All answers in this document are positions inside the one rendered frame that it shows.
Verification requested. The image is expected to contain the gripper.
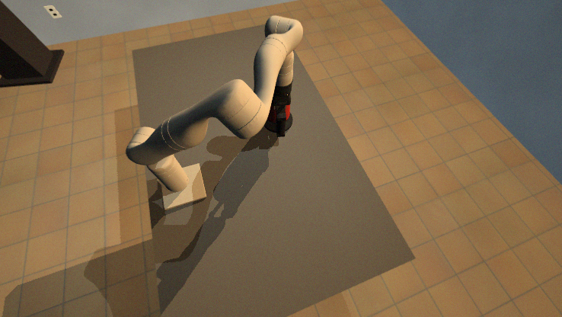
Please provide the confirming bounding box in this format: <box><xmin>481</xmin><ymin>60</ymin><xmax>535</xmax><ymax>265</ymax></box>
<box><xmin>271</xmin><ymin>70</ymin><xmax>293</xmax><ymax>110</ymax></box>

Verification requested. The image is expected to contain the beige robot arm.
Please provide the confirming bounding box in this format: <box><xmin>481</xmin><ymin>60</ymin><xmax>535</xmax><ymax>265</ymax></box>
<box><xmin>126</xmin><ymin>15</ymin><xmax>303</xmax><ymax>192</ymax></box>

